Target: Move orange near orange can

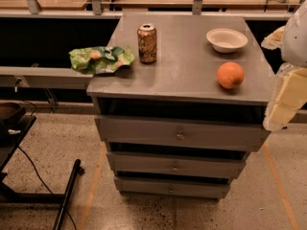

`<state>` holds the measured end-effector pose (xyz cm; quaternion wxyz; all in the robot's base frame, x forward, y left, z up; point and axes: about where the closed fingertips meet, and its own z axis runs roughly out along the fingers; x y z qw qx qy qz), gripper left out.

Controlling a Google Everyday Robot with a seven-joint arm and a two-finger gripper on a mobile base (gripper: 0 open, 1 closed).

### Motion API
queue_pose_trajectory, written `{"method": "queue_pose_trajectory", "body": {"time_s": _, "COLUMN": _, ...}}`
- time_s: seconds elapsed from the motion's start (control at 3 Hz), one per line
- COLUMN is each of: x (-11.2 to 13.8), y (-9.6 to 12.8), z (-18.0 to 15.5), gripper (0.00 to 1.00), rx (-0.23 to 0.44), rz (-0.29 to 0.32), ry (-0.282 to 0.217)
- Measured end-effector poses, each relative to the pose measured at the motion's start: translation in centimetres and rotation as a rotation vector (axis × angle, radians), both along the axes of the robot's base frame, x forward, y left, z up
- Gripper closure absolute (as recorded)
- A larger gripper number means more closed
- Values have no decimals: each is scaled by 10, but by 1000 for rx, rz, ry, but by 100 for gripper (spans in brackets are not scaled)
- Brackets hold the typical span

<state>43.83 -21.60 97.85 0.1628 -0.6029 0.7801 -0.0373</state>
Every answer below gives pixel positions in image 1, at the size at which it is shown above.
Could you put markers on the orange soda can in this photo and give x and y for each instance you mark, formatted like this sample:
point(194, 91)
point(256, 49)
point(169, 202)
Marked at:
point(147, 43)

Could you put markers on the bottom grey drawer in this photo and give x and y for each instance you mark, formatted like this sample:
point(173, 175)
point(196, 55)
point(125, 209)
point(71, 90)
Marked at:
point(170, 188)

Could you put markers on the grey metal rail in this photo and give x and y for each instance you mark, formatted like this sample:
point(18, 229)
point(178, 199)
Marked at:
point(36, 77)

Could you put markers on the middle grey drawer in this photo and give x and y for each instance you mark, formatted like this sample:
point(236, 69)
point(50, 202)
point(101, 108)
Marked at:
point(134, 162)

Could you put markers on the grey drawer cabinet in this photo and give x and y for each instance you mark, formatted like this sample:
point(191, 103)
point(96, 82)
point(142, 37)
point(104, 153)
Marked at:
point(182, 85)

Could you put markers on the green chip bag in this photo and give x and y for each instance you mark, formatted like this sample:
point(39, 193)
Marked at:
point(100, 59)

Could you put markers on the white paper bowl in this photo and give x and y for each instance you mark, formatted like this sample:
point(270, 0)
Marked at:
point(226, 40)

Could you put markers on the orange fruit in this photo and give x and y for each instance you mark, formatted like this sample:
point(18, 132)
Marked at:
point(230, 75)

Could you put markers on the black stand base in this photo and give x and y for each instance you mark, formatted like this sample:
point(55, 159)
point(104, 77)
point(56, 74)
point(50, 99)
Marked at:
point(42, 191)

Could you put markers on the clear sanitizer bottle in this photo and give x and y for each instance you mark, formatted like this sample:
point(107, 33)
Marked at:
point(284, 69)

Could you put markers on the top grey drawer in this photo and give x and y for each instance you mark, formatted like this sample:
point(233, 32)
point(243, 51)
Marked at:
point(180, 133)

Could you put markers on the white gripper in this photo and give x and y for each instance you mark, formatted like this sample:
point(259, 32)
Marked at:
point(295, 38)

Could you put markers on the grey drawer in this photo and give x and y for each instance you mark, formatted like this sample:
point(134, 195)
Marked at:
point(170, 188)
point(134, 162)
point(180, 133)

